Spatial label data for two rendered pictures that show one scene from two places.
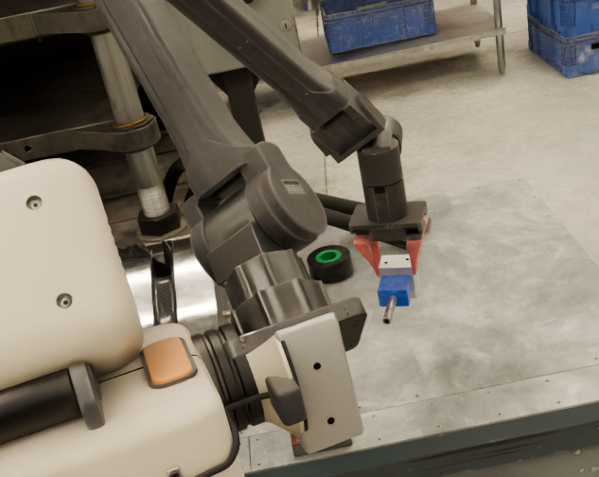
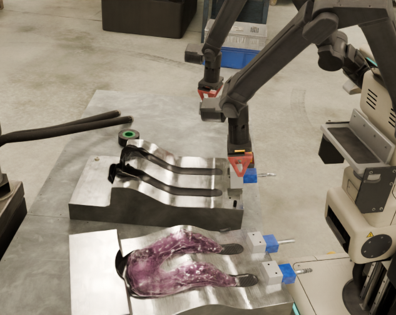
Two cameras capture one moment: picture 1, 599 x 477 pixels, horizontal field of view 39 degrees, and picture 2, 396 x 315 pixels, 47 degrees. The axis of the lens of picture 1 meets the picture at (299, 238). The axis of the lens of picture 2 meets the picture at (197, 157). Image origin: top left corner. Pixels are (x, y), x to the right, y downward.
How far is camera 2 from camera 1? 1.79 m
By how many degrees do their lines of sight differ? 76
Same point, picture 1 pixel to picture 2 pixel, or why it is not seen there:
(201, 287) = (162, 152)
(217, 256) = (350, 55)
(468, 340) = (206, 125)
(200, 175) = (333, 37)
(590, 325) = not seen: hidden behind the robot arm
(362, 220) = (213, 84)
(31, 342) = not seen: outside the picture
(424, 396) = not seen: hidden behind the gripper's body
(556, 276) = (180, 103)
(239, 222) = (345, 45)
